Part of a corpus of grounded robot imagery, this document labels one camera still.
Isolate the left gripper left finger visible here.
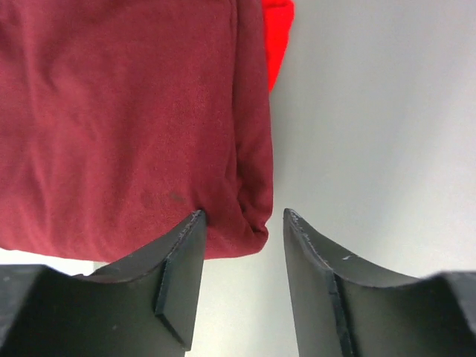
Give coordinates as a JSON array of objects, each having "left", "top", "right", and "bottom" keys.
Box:
[{"left": 1, "top": 211, "right": 207, "bottom": 356}]

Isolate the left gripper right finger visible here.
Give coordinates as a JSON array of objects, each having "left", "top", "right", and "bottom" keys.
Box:
[{"left": 283, "top": 209, "right": 475, "bottom": 357}]

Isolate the dark red t-shirt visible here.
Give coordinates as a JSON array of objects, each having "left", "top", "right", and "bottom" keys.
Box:
[{"left": 1, "top": 1, "right": 273, "bottom": 262}]

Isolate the folded bright red t-shirt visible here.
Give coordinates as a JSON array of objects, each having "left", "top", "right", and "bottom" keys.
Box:
[{"left": 262, "top": 0, "right": 295, "bottom": 91}]

